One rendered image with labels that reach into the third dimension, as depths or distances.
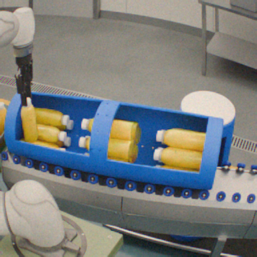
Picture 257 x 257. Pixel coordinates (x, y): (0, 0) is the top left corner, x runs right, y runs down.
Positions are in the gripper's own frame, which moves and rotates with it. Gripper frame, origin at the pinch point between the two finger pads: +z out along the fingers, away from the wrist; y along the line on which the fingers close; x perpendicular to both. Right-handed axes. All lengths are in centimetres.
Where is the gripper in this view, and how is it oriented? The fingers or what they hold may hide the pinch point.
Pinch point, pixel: (25, 96)
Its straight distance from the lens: 175.5
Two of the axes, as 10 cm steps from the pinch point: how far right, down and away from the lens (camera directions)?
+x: -9.7, -1.5, 2.0
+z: 0.0, 7.9, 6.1
